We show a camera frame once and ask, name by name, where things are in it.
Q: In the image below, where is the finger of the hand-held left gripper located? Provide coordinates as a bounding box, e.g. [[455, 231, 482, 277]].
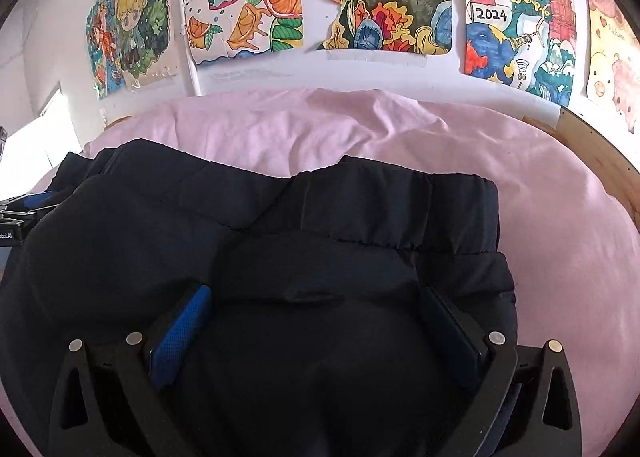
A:
[[0, 191, 63, 224]]

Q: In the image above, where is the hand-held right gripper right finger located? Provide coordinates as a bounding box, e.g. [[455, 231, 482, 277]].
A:
[[417, 286, 584, 457]]

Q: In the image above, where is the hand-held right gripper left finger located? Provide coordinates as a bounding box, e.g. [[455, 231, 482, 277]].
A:
[[47, 284, 217, 457]]

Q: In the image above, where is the black padded jacket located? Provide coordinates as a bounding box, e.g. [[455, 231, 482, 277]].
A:
[[0, 138, 519, 457]]

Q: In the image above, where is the bright window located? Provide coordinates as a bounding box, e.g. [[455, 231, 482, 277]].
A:
[[0, 81, 82, 200]]

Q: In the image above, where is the pink bed sheet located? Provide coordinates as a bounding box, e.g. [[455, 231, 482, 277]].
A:
[[0, 87, 640, 457]]

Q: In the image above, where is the orange-haired swimmer drawing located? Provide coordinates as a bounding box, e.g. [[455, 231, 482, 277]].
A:
[[86, 1, 127, 99]]

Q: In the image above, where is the blond figure drawing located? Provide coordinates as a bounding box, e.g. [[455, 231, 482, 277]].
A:
[[114, 0, 180, 91]]

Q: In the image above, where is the city and globe drawing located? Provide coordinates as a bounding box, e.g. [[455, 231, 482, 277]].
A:
[[456, 0, 582, 106]]

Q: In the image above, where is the chicks and pigs drawing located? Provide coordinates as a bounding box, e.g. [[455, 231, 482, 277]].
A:
[[579, 0, 640, 134]]

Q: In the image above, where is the white wall pipe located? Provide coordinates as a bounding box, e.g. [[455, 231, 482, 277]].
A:
[[187, 44, 204, 97]]

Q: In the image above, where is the wooden bed frame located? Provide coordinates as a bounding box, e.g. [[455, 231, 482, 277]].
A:
[[521, 106, 640, 230]]

